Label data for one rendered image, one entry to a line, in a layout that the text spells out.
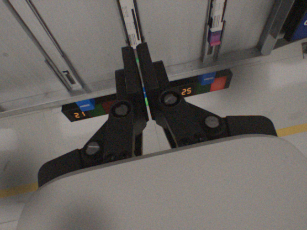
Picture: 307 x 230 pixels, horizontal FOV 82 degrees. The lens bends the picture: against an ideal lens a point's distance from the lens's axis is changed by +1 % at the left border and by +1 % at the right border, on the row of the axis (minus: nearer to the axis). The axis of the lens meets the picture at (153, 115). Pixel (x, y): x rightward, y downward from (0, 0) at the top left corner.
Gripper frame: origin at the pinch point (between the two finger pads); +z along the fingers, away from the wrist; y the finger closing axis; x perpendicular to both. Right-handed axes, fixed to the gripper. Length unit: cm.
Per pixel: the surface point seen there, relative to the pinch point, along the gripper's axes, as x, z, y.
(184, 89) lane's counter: -19.3, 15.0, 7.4
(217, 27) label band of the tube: -6.2, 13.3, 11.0
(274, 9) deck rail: -6.0, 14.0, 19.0
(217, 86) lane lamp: -20.7, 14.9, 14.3
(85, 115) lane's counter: -20.6, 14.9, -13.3
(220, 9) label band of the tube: -4.0, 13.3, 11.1
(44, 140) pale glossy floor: -77, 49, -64
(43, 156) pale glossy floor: -83, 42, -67
